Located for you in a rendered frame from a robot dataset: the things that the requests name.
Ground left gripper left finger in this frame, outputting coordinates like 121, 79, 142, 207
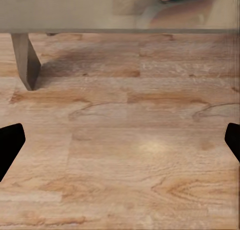
0, 123, 26, 182

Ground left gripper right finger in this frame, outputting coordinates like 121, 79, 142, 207
225, 123, 240, 162

